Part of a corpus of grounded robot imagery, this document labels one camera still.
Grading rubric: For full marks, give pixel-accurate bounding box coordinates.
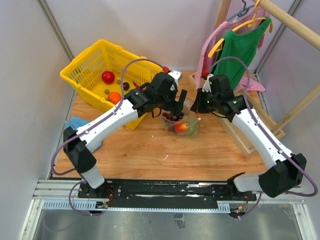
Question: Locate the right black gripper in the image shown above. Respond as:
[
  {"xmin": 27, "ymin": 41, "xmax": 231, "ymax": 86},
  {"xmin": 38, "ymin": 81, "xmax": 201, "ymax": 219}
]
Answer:
[{"xmin": 190, "ymin": 88, "xmax": 220, "ymax": 114}]

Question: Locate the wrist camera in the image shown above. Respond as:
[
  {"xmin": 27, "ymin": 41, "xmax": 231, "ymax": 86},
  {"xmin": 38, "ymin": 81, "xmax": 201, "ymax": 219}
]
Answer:
[
  {"xmin": 201, "ymin": 73, "xmax": 214, "ymax": 93},
  {"xmin": 168, "ymin": 70, "xmax": 183, "ymax": 91}
]

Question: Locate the blue tissue box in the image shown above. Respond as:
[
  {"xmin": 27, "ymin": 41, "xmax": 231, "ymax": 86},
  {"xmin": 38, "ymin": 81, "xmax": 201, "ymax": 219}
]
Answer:
[{"xmin": 64, "ymin": 116, "xmax": 103, "ymax": 153}]

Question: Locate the purple cable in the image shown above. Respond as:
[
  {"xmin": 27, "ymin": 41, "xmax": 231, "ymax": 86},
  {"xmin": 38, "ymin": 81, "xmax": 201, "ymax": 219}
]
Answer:
[
  {"xmin": 51, "ymin": 58, "xmax": 170, "ymax": 217},
  {"xmin": 203, "ymin": 56, "xmax": 319, "ymax": 220}
]

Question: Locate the dark mangosteen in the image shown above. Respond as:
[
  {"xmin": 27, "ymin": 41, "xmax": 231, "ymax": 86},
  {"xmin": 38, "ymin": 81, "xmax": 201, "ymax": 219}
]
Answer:
[{"xmin": 123, "ymin": 82, "xmax": 130, "ymax": 91}]

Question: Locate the clear zip top bag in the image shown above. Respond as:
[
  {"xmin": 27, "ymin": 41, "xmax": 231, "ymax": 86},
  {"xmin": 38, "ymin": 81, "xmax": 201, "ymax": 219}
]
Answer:
[{"xmin": 161, "ymin": 97, "xmax": 201, "ymax": 137}]

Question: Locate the green tank top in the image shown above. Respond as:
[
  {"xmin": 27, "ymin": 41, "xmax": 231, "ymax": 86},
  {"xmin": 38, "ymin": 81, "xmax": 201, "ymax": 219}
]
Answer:
[{"xmin": 211, "ymin": 16, "xmax": 273, "ymax": 91}]

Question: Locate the pink shirt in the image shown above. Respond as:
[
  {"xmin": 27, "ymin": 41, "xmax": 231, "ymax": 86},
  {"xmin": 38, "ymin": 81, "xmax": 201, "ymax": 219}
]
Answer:
[{"xmin": 194, "ymin": 4, "xmax": 271, "ymax": 94}]

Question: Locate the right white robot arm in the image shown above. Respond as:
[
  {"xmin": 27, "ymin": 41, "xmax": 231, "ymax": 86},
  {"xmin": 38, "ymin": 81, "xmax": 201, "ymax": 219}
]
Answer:
[{"xmin": 190, "ymin": 74, "xmax": 307, "ymax": 200}]

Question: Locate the orange persimmon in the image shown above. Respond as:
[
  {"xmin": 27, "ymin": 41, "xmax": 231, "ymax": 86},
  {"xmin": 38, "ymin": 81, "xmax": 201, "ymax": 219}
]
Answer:
[{"xmin": 107, "ymin": 91, "xmax": 122, "ymax": 105}]

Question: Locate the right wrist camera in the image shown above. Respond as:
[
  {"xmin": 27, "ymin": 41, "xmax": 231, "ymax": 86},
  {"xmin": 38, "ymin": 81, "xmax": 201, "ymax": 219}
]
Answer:
[{"xmin": 201, "ymin": 73, "xmax": 214, "ymax": 93}]

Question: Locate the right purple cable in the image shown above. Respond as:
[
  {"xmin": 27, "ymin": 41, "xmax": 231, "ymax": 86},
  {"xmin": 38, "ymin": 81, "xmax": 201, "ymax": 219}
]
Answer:
[{"xmin": 203, "ymin": 56, "xmax": 319, "ymax": 220}]

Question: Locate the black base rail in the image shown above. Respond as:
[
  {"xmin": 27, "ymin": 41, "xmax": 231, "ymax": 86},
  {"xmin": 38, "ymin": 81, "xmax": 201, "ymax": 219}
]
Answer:
[{"xmin": 77, "ymin": 179, "xmax": 257, "ymax": 210}]

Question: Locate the purple grape bunch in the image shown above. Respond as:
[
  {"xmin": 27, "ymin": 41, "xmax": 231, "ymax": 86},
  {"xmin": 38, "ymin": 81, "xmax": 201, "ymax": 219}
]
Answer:
[{"xmin": 161, "ymin": 112, "xmax": 179, "ymax": 134}]

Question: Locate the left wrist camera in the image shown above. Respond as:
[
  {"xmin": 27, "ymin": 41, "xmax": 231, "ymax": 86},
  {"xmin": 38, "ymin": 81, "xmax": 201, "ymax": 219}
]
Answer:
[{"xmin": 168, "ymin": 70, "xmax": 183, "ymax": 91}]

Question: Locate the yellow clothes hanger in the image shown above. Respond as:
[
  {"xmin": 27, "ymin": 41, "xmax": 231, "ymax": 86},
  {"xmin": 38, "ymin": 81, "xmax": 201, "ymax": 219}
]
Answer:
[{"xmin": 207, "ymin": 0, "xmax": 266, "ymax": 58}]

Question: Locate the green cabbage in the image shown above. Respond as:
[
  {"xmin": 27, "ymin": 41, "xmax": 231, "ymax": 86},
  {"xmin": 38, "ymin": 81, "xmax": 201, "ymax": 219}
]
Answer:
[{"xmin": 185, "ymin": 118, "xmax": 199, "ymax": 136}]

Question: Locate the grey clothes hanger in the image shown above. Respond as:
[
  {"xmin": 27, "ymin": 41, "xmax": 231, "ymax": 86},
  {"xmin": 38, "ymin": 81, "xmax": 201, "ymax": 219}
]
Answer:
[{"xmin": 226, "ymin": 0, "xmax": 254, "ymax": 22}]

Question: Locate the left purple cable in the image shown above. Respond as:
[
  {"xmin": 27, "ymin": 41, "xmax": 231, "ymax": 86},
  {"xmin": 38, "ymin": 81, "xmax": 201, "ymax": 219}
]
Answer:
[{"xmin": 51, "ymin": 58, "xmax": 170, "ymax": 217}]

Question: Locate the wooden clothes rack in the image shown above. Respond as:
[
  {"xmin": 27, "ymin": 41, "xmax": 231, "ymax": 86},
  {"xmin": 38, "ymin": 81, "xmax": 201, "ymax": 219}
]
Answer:
[{"xmin": 187, "ymin": 0, "xmax": 320, "ymax": 158}]

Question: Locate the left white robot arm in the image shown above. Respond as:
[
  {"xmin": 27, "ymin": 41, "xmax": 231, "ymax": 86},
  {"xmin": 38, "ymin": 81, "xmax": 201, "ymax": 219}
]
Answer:
[{"xmin": 63, "ymin": 70, "xmax": 187, "ymax": 198}]

